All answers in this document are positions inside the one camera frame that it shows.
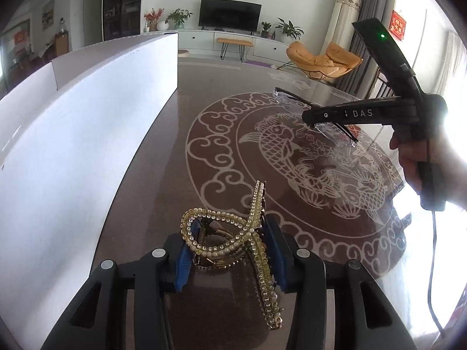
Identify wooden bench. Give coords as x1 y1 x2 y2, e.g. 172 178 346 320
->
216 37 255 61

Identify wooden sideboard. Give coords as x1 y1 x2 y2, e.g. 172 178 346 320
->
55 33 70 57

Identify gold beaded hair clip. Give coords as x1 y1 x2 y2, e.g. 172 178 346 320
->
180 180 285 331

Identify brown patterned desktop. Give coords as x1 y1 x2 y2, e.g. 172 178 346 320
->
88 60 455 350

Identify framed wall picture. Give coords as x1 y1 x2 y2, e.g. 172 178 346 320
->
41 0 55 32

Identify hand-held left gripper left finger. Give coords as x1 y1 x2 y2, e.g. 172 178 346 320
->
40 222 196 350

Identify orange lounge chair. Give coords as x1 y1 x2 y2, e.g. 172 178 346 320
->
277 41 363 83

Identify person's right hand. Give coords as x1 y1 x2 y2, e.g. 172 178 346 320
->
390 124 467 209

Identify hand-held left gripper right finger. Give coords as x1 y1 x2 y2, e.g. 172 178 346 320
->
264 213 418 350

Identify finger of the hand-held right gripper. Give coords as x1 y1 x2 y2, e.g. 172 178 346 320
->
302 106 346 129

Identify green potted plant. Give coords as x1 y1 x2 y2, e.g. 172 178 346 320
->
166 8 193 30

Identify white television cabinet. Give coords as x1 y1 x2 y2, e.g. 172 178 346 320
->
178 29 292 63

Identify dark display cabinet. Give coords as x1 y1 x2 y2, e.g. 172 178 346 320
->
102 0 143 41

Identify covered standing air conditioner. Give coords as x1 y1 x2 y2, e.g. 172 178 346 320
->
321 0 363 57

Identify black television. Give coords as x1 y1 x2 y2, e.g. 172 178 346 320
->
199 0 263 32

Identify red window poster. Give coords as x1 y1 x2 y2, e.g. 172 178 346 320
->
390 9 407 41

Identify black cable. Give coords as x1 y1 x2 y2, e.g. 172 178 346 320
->
428 208 447 338

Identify dark wooden chair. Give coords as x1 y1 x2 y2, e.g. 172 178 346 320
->
372 71 397 99

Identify clear plastic glasses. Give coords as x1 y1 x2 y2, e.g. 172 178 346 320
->
273 87 359 150

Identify large leafy potted plant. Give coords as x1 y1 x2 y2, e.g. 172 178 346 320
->
274 17 304 42

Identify red flowers in vase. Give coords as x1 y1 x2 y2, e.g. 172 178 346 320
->
144 8 165 32

